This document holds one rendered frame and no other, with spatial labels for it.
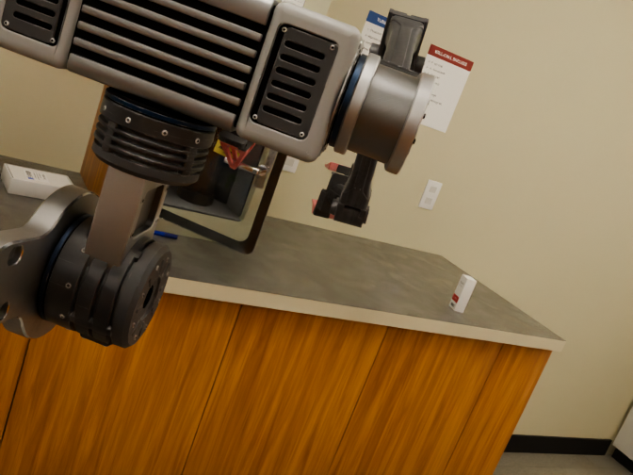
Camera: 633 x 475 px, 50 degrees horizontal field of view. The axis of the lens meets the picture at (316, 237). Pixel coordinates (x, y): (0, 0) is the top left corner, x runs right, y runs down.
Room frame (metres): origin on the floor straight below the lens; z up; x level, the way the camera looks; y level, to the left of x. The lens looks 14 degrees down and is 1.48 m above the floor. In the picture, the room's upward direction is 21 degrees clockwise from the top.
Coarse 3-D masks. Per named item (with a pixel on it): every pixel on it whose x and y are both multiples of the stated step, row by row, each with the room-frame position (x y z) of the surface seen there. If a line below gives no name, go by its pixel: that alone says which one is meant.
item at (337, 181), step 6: (336, 174) 1.68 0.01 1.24; (342, 174) 1.69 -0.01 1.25; (330, 180) 1.67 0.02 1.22; (336, 180) 1.68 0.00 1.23; (342, 180) 1.69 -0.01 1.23; (330, 186) 1.67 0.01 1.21; (336, 186) 1.67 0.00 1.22; (342, 186) 1.67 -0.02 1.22; (330, 192) 1.66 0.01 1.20; (336, 192) 1.64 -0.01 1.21; (324, 198) 1.67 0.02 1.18; (330, 198) 1.66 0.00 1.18; (324, 204) 1.67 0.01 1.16; (330, 204) 1.68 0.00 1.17; (324, 210) 1.68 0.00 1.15
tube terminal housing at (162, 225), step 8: (280, 0) 1.75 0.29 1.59; (312, 0) 1.80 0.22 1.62; (320, 0) 1.81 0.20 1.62; (328, 0) 1.82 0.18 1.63; (312, 8) 1.80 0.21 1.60; (320, 8) 1.81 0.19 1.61; (328, 8) 1.82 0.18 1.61; (160, 224) 1.69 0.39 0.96; (168, 224) 1.70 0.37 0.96; (168, 232) 1.70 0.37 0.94; (176, 232) 1.72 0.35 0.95; (184, 232) 1.73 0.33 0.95; (192, 232) 1.74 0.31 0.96; (208, 240) 1.77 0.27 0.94
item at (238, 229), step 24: (216, 168) 1.62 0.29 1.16; (168, 192) 1.64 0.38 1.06; (192, 192) 1.63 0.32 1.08; (216, 192) 1.62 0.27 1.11; (240, 192) 1.61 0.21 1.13; (264, 192) 1.60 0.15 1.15; (168, 216) 1.64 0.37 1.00; (192, 216) 1.63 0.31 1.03; (216, 216) 1.62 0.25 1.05; (240, 216) 1.61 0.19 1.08; (264, 216) 1.60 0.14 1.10; (216, 240) 1.61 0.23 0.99; (240, 240) 1.60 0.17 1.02
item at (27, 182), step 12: (12, 168) 1.63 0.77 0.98; (24, 168) 1.67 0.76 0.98; (12, 180) 1.55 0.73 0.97; (24, 180) 1.57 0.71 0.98; (36, 180) 1.60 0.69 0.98; (48, 180) 1.64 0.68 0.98; (60, 180) 1.68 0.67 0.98; (12, 192) 1.56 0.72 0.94; (24, 192) 1.57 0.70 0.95; (36, 192) 1.59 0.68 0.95; (48, 192) 1.61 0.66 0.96
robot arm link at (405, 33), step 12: (396, 12) 1.32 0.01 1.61; (396, 24) 1.28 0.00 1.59; (408, 24) 1.29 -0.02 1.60; (420, 24) 1.30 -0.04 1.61; (384, 36) 1.33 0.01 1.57; (396, 36) 1.23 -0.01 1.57; (408, 36) 1.24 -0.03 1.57; (420, 36) 1.30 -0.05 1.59; (384, 48) 1.36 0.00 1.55; (396, 48) 1.18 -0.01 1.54; (408, 48) 1.20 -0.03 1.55; (396, 60) 1.14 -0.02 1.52; (408, 60) 1.16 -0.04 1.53
